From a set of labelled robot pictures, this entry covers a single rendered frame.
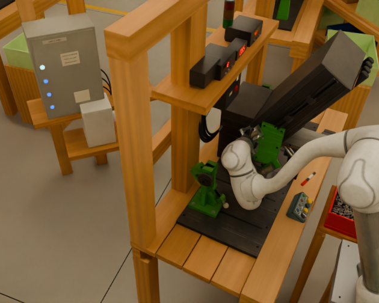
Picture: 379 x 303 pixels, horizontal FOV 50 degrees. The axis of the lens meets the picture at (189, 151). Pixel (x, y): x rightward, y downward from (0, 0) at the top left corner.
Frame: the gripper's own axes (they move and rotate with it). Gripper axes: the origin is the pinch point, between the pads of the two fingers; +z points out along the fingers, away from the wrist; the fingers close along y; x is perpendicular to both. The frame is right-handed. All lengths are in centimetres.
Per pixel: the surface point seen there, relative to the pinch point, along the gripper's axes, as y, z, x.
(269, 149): -11.1, 4.0, -1.3
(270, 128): -1.7, 3.0, -7.0
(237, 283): -50, -42, 25
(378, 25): 6, 273, -69
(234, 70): 30.5, -10.8, -9.7
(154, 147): 18.5, -33.5, 31.9
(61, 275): -29, -4, 165
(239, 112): 11.8, 10.7, 5.3
